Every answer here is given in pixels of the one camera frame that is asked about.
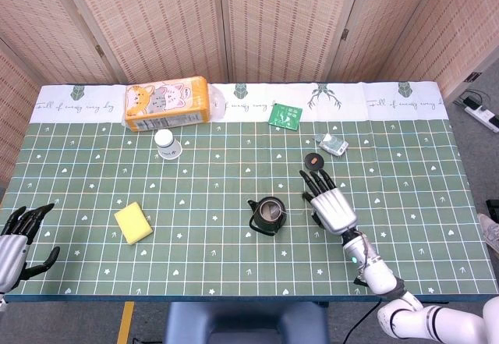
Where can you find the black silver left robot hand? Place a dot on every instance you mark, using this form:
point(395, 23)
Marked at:
point(9, 256)

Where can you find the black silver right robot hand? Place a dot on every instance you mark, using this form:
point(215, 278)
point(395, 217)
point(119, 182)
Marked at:
point(335, 211)

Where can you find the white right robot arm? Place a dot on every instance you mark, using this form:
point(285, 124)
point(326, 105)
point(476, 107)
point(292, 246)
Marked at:
point(380, 275)

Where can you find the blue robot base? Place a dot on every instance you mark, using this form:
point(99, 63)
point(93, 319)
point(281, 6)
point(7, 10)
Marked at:
point(245, 322)

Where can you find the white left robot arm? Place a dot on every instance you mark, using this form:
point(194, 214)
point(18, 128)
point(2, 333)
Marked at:
point(2, 301)

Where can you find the black lid with red dot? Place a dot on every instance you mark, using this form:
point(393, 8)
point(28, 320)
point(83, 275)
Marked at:
point(314, 162)

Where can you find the silver wrapper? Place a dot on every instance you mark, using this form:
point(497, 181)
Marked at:
point(333, 145)

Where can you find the black teapot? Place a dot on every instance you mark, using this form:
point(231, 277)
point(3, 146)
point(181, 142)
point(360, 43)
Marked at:
point(260, 227)

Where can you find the green square tea packet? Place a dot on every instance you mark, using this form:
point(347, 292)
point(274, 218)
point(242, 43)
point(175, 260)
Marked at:
point(285, 115)

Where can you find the green grid tablecloth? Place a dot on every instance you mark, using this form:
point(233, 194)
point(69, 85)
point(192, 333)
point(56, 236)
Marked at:
point(218, 250)

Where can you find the yellow sponge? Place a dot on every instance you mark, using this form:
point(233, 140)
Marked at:
point(132, 223)

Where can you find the grey shoe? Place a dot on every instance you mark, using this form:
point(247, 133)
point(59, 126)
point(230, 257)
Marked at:
point(490, 231)

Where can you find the black box on floor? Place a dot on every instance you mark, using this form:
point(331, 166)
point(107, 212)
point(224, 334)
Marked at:
point(494, 208)

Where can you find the clear plastic wrapper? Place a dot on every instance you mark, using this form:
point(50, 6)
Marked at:
point(217, 100)

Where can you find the white power strip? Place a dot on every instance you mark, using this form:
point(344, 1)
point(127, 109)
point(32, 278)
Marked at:
point(483, 115)

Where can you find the white paper cup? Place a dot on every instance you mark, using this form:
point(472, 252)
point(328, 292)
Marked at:
point(167, 147)

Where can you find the bamboo folding screen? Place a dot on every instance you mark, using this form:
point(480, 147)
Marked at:
point(273, 24)

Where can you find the orange cat tissue pack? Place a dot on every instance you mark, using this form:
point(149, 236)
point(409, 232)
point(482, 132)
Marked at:
point(163, 102)

